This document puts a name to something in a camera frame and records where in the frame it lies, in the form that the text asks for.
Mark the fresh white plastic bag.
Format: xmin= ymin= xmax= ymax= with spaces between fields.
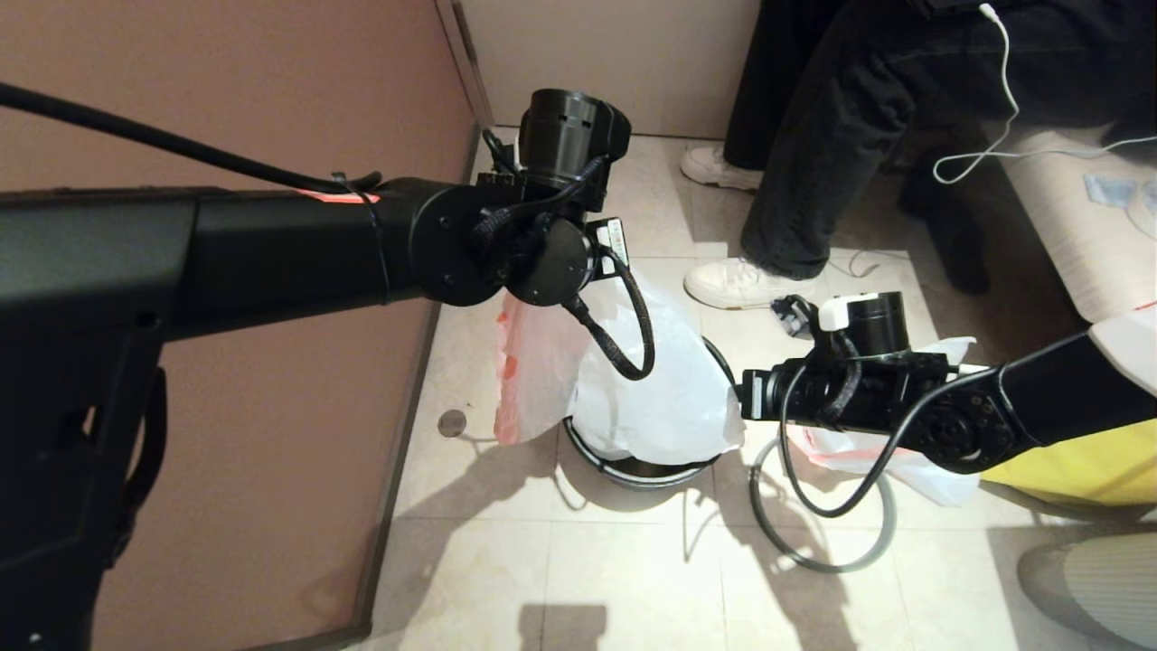
xmin=493 ymin=260 xmax=748 ymax=467

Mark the used translucent trash bag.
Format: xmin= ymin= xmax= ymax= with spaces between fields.
xmin=786 ymin=337 xmax=982 ymax=507

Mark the grey bin ring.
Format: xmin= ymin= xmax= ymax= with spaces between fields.
xmin=748 ymin=439 xmax=898 ymax=573

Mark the black round trash bin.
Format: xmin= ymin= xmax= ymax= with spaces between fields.
xmin=562 ymin=336 xmax=738 ymax=492

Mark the yellow fabric bag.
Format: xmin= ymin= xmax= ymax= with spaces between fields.
xmin=981 ymin=416 xmax=1157 ymax=507

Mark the white left sneaker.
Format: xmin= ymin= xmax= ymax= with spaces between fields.
xmin=684 ymin=259 xmax=817 ymax=312

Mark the white sneaker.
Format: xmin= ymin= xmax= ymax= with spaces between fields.
xmin=680 ymin=145 xmax=765 ymax=193
xmin=684 ymin=259 xmax=817 ymax=312

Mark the white right sneaker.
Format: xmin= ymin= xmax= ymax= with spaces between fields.
xmin=680 ymin=145 xmax=765 ymax=193

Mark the person's left black trouser leg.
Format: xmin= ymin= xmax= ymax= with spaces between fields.
xmin=739 ymin=0 xmax=914 ymax=283

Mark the person's black trouser leg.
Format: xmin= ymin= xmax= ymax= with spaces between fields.
xmin=723 ymin=0 xmax=814 ymax=173
xmin=739 ymin=0 xmax=914 ymax=283

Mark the person's right black trouser leg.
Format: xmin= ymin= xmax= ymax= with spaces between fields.
xmin=723 ymin=0 xmax=814 ymax=173

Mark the light blue packet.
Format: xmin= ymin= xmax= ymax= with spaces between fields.
xmin=1082 ymin=175 xmax=1135 ymax=209

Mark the brown textured partition panel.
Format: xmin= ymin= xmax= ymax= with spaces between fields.
xmin=0 ymin=0 xmax=482 ymax=651

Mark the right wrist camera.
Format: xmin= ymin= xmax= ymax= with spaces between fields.
xmin=771 ymin=295 xmax=821 ymax=339

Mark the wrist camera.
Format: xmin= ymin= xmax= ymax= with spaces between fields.
xmin=771 ymin=295 xmax=821 ymax=339
xmin=484 ymin=129 xmax=522 ymax=179

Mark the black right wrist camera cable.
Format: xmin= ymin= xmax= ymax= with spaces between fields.
xmin=777 ymin=362 xmax=950 ymax=519

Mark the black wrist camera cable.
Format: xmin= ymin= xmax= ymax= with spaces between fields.
xmin=0 ymin=81 xmax=382 ymax=195
xmin=777 ymin=362 xmax=950 ymax=519

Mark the black braided left cable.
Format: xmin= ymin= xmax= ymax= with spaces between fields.
xmin=560 ymin=244 xmax=656 ymax=381

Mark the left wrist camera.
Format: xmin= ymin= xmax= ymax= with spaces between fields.
xmin=484 ymin=129 xmax=522 ymax=179

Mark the white charging cable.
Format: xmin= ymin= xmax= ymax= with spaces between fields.
xmin=931 ymin=3 xmax=1157 ymax=186

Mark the black left wrist camera cable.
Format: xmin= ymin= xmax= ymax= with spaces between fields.
xmin=0 ymin=81 xmax=382 ymax=195

